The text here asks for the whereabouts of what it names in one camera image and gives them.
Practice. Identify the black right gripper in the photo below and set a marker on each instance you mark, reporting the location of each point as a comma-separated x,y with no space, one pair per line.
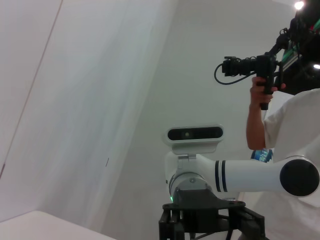
200,200

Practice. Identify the black handheld video camera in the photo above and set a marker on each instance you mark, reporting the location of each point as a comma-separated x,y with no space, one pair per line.
265,65

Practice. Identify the person hand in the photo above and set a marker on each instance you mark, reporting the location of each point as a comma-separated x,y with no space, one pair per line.
256,92

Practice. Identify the blue labelled bottle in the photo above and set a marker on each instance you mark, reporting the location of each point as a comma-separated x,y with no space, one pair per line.
262,155

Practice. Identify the person in white shirt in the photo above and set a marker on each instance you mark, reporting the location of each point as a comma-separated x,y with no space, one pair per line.
295,120

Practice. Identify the ceiling spot light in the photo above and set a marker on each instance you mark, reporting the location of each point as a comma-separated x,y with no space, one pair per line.
316,66
298,5

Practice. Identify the white robot head camera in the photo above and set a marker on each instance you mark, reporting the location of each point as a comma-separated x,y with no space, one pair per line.
195,135

